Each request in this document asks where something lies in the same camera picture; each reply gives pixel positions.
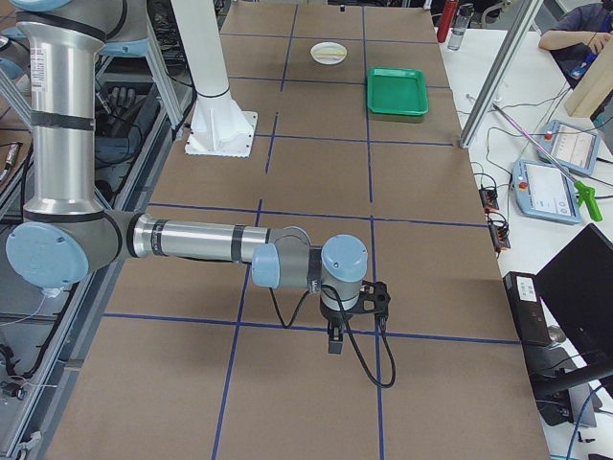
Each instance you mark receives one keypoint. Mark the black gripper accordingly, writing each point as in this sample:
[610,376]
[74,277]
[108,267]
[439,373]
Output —
[331,317]

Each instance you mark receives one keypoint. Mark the wooden board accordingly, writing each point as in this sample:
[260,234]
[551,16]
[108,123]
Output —
[594,86]

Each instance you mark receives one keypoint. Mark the person in blue shirt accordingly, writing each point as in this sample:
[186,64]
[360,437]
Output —
[578,38]

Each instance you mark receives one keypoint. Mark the clear water bottle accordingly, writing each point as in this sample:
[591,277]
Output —
[461,24]

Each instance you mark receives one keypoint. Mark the aluminium frame post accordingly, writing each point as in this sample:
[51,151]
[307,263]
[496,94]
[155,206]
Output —
[509,48]

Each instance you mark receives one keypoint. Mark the near teach pendant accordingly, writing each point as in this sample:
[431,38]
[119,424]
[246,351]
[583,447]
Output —
[542,192]

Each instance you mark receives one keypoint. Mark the red water bottle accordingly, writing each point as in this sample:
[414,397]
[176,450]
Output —
[447,16]

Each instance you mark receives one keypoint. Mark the white round plate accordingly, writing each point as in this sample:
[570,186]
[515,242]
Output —
[328,60]

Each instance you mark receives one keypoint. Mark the orange black connector hub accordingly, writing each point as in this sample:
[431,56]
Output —
[489,198]
[499,233]

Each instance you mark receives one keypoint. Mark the black computer box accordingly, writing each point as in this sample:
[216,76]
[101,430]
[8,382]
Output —
[526,309]

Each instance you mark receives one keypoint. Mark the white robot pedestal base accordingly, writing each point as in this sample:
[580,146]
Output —
[218,126]

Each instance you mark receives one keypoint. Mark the green handled reacher grabber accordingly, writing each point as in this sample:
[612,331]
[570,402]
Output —
[587,195]

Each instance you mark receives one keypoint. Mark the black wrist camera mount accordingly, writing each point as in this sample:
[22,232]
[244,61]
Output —
[373,298]

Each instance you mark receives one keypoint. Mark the green plastic tray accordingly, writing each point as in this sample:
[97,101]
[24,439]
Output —
[397,91]

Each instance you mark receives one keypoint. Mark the far teach pendant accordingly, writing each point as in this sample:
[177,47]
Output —
[574,147]

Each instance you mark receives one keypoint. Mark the black laptop monitor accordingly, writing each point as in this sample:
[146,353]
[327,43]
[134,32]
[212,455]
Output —
[576,286]

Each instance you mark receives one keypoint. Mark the teach pendant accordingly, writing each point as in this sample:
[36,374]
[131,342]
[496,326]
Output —
[574,147]
[542,192]

